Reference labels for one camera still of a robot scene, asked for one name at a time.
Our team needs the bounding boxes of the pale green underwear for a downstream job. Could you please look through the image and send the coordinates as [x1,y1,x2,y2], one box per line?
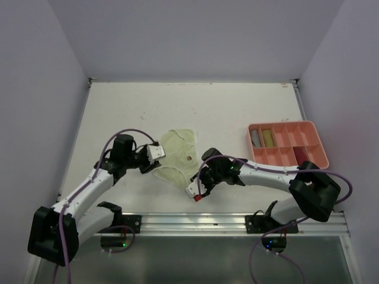
[153,128,199,189]

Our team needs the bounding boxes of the grey and cream underwear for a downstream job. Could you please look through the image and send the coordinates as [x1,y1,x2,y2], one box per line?
[250,130,262,148]

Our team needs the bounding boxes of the olive and cream underwear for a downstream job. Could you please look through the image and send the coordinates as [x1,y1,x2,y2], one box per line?
[262,129,275,147]

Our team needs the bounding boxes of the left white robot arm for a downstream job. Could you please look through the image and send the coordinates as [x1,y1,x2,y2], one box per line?
[27,134,165,266]

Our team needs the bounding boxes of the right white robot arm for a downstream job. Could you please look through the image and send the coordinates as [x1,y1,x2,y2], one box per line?
[186,148,341,233]

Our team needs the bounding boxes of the dark red rolled underwear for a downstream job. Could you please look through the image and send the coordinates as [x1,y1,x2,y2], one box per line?
[293,147,309,166]

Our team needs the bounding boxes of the pink divided tray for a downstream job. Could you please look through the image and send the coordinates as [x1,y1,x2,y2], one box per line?
[247,121,329,169]

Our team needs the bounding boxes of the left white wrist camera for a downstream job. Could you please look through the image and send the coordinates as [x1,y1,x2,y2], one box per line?
[147,144,166,163]

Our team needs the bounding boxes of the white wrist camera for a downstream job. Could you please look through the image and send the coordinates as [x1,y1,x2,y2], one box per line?
[185,178,207,202]
[147,144,166,163]

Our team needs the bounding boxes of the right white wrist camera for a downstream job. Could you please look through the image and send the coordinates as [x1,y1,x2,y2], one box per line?
[185,178,207,202]

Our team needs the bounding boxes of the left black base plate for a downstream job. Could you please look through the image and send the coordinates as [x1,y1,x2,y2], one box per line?
[100,213,142,234]

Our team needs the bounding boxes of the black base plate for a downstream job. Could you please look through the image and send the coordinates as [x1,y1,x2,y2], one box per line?
[100,213,142,234]
[245,210,299,234]

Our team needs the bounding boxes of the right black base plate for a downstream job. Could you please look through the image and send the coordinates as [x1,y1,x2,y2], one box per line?
[245,210,299,234]

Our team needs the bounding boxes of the aluminium mounting rail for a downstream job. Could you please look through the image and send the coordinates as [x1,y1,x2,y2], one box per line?
[124,213,349,237]

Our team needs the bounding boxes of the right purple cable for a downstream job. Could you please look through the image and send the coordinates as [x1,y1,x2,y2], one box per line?
[196,154,354,284]

